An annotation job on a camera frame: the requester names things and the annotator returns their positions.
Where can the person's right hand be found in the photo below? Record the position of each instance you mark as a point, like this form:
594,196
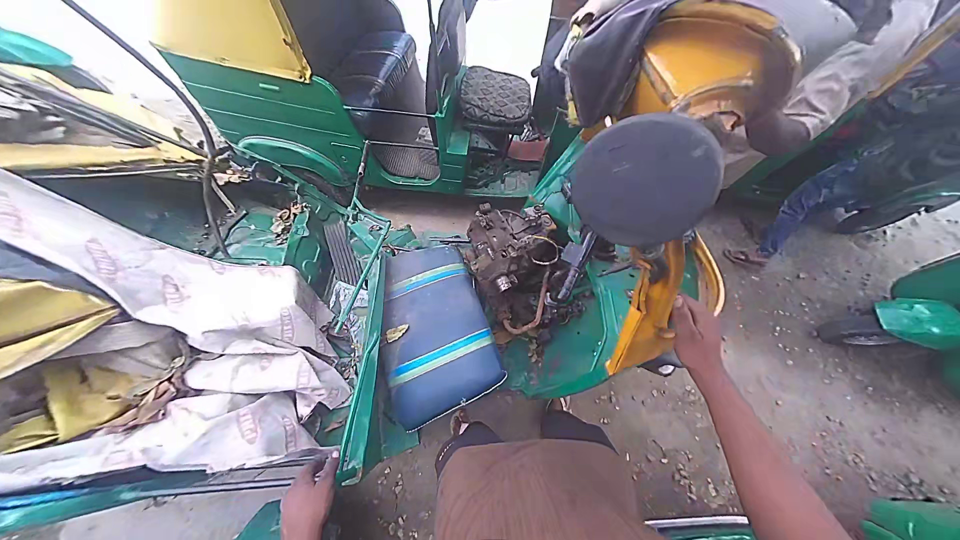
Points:
696,339

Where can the person's left hand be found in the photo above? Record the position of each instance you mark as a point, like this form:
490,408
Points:
306,504

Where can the person's right fingers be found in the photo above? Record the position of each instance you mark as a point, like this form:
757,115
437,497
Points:
703,310

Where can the person's left thumb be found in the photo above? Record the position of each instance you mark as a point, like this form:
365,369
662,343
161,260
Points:
330,468

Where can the person's left fingers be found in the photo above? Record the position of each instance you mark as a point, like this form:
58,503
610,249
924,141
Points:
307,472

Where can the person's right thumb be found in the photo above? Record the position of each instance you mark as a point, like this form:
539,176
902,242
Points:
682,313

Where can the yellow metal body panel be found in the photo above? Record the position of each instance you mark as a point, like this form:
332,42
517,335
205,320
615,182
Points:
652,311

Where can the person's right forearm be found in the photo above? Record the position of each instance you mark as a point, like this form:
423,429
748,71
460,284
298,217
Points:
765,457

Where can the black shock absorber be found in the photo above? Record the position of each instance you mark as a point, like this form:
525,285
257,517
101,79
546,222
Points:
576,266

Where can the green metal vehicle floor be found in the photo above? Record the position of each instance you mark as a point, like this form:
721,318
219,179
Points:
570,367

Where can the black round disc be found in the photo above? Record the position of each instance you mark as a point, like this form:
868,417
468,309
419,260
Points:
646,178

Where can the dry yellow leaf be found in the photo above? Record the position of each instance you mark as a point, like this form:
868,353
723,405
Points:
396,333

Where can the blue striped seat cushion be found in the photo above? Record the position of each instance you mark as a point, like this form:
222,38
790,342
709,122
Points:
439,337

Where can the white printed sheet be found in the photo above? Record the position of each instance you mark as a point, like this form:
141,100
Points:
225,307

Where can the rusty engine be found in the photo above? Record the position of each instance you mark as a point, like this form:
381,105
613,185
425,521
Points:
499,244

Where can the person's body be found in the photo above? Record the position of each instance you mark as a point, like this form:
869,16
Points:
536,491

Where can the green three-wheeler with wheel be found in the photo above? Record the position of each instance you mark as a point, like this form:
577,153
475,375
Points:
915,319

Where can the green fender with white rim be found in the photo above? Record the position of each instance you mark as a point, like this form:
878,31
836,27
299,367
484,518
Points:
701,528

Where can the crumpled yellow tarp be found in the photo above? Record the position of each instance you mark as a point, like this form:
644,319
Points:
82,390

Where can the yellow curved metal body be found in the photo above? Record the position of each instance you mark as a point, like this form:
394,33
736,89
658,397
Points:
697,64

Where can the pile of dry leaves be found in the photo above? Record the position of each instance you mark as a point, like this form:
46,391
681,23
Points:
286,220

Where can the dark cloth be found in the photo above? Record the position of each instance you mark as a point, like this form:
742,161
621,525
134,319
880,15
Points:
615,64

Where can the black patterned driver seat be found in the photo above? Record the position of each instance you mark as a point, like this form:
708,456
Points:
495,97

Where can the green vehicle part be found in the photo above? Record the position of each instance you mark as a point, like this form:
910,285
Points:
911,519

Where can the yellow green auto rickshaw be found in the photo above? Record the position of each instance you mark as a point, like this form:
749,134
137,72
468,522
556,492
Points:
240,112

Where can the yellow vehicle with torn roof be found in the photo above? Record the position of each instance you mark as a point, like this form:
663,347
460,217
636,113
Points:
97,142

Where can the dark blue passenger seat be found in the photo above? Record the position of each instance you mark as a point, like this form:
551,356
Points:
375,71

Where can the long thin black rod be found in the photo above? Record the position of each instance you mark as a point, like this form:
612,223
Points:
176,86

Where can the green metal frame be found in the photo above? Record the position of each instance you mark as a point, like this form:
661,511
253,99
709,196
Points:
365,382

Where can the green rail with black trim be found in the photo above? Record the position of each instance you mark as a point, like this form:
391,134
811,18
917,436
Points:
187,489

